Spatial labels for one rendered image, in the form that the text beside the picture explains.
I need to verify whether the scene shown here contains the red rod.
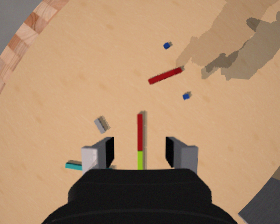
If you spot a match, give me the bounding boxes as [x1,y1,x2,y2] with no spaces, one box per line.
[148,67,182,85]
[137,114,143,150]

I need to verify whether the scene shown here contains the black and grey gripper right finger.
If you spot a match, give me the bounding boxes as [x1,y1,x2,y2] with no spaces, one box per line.
[165,136,198,174]

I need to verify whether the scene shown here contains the lime green rod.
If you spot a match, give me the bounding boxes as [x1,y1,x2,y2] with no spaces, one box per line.
[137,151,143,170]

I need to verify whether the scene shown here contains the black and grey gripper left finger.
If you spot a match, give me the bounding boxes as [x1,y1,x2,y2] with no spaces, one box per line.
[81,137,114,174]

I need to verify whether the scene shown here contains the short grey rod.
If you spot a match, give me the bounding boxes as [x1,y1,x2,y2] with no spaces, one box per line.
[94,118,106,134]

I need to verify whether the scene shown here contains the small blue cube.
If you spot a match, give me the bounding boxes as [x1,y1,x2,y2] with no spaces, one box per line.
[163,42,170,49]
[182,94,189,100]

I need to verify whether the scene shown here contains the turquoise rod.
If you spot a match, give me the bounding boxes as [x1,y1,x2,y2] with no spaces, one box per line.
[65,162,82,171]

